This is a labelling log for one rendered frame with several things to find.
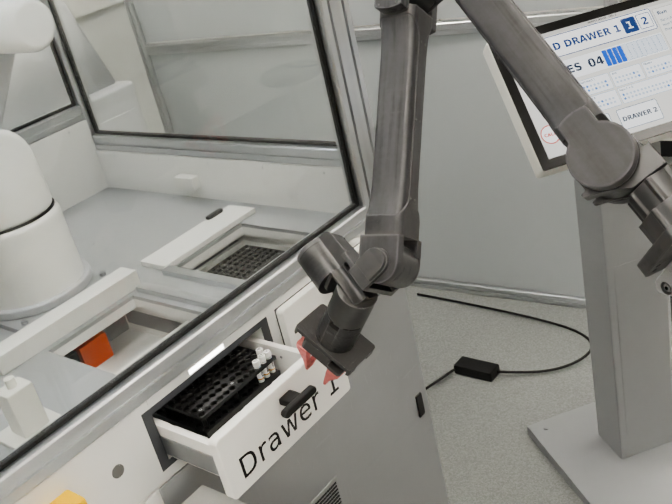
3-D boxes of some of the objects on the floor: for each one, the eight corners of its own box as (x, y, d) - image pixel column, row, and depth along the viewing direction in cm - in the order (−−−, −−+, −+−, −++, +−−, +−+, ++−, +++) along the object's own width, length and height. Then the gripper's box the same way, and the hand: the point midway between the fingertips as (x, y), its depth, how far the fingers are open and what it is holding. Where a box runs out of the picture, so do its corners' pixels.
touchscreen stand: (788, 489, 206) (799, 91, 162) (624, 553, 200) (590, 157, 156) (665, 384, 251) (647, 49, 207) (528, 434, 244) (480, 99, 200)
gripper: (303, 302, 114) (278, 365, 125) (361, 350, 111) (330, 410, 122) (333, 278, 118) (306, 341, 129) (389, 323, 116) (356, 383, 127)
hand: (319, 371), depth 125 cm, fingers open, 3 cm apart
